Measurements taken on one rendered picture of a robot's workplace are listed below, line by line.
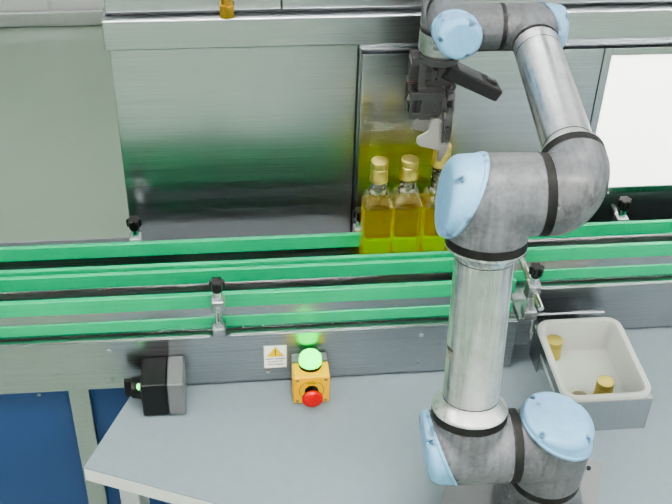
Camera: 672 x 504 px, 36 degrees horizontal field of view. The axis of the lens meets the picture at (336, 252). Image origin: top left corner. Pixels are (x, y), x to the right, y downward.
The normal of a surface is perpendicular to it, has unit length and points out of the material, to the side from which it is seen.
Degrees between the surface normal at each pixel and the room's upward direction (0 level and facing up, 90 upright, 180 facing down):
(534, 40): 26
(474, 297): 80
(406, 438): 0
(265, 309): 90
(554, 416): 9
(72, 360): 90
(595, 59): 90
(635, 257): 90
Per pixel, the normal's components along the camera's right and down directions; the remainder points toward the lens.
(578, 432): 0.18, -0.76
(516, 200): 0.08, 0.19
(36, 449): 0.11, 0.61
